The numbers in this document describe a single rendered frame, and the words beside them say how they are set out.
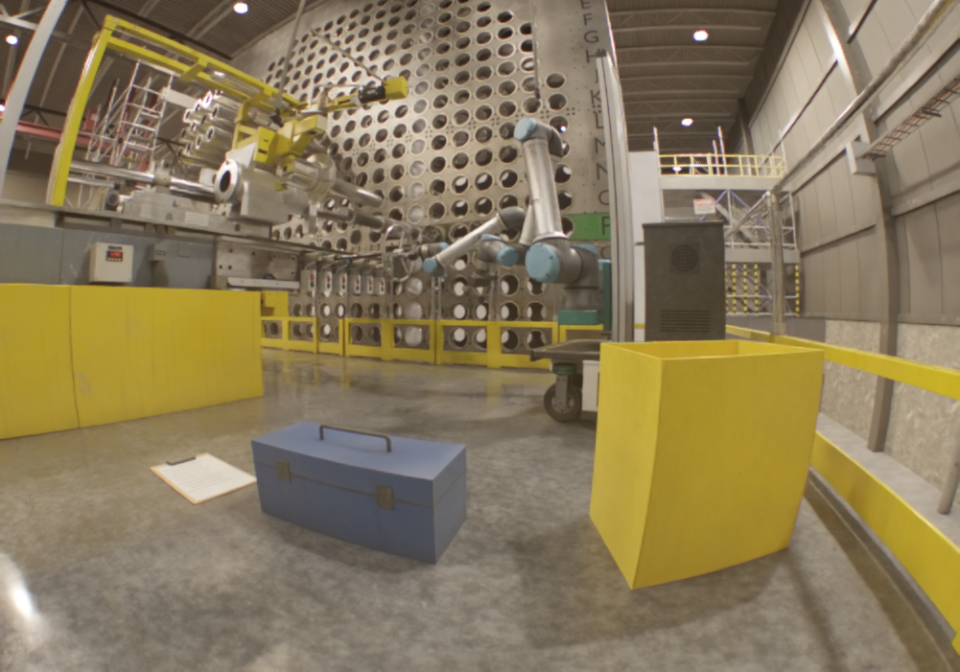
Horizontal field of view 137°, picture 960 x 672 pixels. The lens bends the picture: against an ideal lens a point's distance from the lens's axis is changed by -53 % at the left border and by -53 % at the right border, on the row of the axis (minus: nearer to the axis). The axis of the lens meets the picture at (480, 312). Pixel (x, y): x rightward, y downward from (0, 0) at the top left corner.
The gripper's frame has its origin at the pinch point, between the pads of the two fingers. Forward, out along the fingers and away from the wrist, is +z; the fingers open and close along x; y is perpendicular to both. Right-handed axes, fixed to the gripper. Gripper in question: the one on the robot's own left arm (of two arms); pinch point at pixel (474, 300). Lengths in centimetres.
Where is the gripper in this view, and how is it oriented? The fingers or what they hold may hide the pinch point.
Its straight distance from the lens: 199.6
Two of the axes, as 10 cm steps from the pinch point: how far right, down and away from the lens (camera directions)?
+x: -6.2, 1.2, -7.7
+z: -2.5, 9.1, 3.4
